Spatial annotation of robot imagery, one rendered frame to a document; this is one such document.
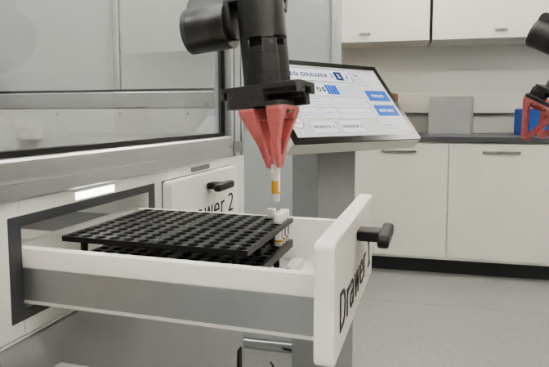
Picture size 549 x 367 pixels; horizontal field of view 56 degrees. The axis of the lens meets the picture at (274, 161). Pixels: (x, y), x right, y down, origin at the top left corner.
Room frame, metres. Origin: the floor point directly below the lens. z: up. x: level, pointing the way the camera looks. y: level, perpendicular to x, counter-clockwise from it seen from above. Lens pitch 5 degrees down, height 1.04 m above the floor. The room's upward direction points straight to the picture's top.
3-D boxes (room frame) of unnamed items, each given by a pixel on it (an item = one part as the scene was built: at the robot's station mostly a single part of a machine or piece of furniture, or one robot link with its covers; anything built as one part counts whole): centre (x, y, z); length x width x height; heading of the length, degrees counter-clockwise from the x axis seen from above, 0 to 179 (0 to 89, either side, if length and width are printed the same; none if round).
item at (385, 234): (0.56, -0.11, 0.91); 0.07 x 0.04 x 0.01; 163
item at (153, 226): (0.62, 0.11, 0.87); 0.22 x 0.18 x 0.06; 73
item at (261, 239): (0.59, 0.01, 0.90); 0.18 x 0.02 x 0.01; 163
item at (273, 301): (0.63, 0.12, 0.86); 0.40 x 0.26 x 0.06; 73
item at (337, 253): (0.56, -0.08, 0.87); 0.29 x 0.02 x 0.11; 163
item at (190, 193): (0.96, 0.13, 0.87); 0.29 x 0.02 x 0.11; 163
